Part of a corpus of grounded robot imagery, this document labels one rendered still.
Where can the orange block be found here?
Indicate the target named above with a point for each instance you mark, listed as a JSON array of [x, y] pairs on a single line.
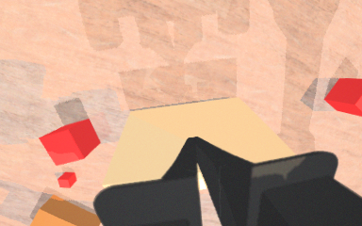
[[57, 212]]

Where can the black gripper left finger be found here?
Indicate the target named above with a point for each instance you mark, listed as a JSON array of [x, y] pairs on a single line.
[[174, 196]]

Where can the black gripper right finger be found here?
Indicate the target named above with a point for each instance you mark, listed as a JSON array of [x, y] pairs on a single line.
[[235, 185]]

